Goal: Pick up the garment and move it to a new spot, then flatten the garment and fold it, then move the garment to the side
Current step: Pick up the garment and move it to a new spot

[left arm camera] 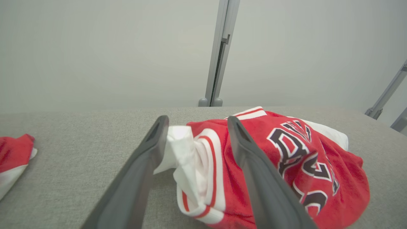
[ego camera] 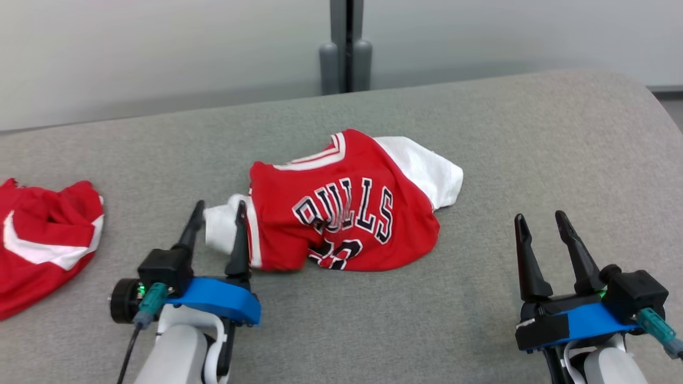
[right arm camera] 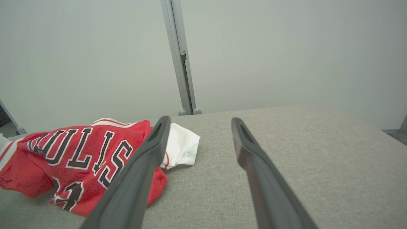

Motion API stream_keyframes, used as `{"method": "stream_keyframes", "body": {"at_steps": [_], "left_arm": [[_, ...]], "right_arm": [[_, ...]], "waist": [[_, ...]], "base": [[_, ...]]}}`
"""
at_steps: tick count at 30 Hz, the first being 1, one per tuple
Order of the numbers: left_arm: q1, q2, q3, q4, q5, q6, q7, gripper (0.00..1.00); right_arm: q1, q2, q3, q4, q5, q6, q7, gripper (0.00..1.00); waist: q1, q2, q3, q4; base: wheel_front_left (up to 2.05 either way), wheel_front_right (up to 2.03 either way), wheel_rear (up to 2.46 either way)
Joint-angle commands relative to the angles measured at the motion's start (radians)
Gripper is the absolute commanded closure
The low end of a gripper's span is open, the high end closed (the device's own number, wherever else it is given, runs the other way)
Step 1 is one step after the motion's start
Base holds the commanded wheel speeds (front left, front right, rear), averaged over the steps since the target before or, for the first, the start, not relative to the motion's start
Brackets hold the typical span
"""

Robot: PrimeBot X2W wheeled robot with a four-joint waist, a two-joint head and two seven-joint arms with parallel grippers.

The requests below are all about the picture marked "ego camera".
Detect red shorts white stripe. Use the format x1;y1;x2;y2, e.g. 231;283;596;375
0;179;105;321

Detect red Bulls jersey white sleeves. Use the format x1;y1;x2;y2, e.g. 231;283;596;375
204;129;464;273

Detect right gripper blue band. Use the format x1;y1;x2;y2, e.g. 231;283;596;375
514;210;641;353

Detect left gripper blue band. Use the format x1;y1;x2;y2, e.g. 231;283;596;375
164;200;262;327

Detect teal camera connector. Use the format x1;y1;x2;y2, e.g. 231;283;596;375
635;308;683;359
133;283;169;329

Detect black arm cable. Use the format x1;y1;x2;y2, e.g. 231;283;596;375
543;347;567;384
117;324;142;384

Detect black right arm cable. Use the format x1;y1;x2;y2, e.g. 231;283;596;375
543;347;567;384

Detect teal right camera connector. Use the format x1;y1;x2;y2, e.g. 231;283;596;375
635;308;683;359

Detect teal left camera connector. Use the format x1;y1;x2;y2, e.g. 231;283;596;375
133;283;169;329

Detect white right arm cable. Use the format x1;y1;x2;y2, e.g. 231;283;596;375
563;340;586;384

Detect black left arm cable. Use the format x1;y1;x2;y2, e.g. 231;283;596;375
117;324;142;384

